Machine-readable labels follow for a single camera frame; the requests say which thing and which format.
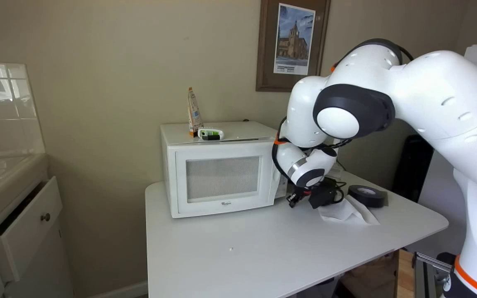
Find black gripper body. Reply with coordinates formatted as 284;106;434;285
308;179;343;209

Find white kitchen cabinets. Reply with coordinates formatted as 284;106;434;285
0;154;75;298

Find black tape roll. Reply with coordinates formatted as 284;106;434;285
348;186;388;209

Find white paper towel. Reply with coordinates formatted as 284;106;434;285
318;197;378;226

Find framed picture on wall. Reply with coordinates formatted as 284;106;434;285
255;0;332;91

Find small white green object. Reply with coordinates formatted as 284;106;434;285
197;128;224;141

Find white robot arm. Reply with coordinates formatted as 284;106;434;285
272;39;477;298

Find white microwave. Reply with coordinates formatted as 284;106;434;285
161;121;285;219

